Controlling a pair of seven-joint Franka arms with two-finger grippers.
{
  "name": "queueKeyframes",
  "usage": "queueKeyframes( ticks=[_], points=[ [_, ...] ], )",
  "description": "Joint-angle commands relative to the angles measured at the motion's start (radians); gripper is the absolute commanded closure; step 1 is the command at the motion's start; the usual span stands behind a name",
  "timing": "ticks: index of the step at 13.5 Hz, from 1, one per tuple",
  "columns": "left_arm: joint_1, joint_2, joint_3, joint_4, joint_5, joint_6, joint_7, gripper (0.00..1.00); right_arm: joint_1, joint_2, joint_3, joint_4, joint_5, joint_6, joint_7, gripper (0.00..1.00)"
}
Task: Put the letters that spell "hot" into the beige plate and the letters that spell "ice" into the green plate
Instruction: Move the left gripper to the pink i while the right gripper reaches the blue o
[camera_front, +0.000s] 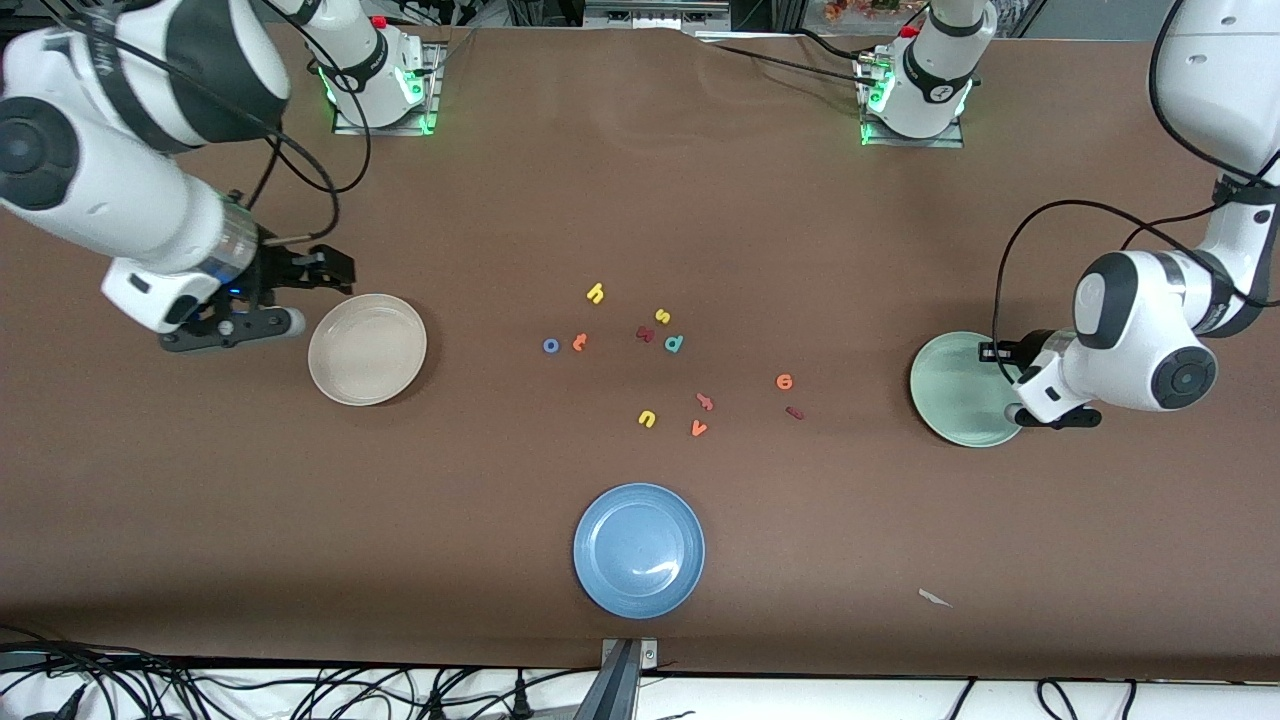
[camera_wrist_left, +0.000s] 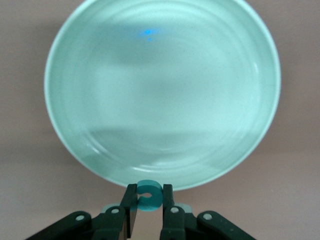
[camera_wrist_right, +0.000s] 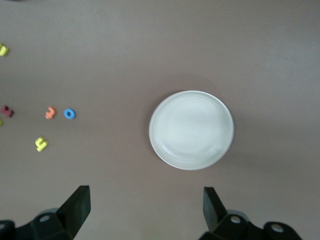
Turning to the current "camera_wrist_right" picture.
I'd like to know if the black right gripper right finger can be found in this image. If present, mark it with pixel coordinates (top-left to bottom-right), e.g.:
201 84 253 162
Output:
199 186 302 240

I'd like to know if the beige brown plate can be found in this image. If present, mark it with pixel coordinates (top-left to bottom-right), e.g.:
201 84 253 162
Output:
148 90 235 171

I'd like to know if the orange foam letter t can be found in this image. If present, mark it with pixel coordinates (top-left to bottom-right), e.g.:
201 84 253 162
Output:
44 106 58 120

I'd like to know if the maroon foam letter k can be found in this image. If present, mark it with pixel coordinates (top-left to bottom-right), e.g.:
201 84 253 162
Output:
0 105 15 118

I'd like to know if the yellow foam letter h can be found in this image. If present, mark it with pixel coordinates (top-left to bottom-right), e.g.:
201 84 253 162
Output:
34 136 49 152

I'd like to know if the blue foam letter o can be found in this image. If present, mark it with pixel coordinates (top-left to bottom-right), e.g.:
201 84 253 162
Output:
63 107 77 120

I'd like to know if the brown paper table cover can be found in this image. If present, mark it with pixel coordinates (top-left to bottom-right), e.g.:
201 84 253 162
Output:
0 0 320 240

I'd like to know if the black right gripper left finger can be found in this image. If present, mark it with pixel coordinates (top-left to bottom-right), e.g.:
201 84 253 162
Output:
0 185 91 240

